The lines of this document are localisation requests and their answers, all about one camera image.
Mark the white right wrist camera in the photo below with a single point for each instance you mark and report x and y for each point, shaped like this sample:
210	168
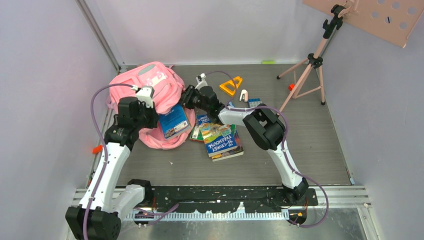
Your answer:
201	81

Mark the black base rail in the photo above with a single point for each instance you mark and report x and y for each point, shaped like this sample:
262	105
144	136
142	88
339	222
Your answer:
222	203

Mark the orange clip on frame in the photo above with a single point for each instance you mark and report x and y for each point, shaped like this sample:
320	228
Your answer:
96	150

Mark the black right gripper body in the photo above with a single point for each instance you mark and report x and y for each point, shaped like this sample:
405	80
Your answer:
192	99

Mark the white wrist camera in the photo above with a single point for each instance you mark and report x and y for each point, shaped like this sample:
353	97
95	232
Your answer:
201	81
144	94

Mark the pink tripod music stand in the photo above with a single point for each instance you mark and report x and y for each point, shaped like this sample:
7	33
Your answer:
390	20

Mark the white pink stapler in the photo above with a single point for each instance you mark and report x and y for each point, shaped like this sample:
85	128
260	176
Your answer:
243	96

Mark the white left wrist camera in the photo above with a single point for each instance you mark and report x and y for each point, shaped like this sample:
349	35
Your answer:
144	94

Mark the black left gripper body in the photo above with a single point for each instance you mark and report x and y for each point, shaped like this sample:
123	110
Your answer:
147	118

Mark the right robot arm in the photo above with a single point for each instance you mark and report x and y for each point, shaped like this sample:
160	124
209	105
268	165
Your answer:
266	127

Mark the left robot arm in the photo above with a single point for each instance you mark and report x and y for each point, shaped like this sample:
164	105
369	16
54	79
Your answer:
99	216

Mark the blue toy brick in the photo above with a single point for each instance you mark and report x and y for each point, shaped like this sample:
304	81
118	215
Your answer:
254	102

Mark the green cover book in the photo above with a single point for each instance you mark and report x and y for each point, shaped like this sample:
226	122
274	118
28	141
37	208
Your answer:
197	132

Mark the yellow triangle ruler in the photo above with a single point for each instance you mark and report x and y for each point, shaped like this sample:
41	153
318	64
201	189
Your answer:
230	87

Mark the yellow spine paperback book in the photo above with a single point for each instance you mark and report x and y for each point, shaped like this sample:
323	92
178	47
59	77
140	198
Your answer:
174	122

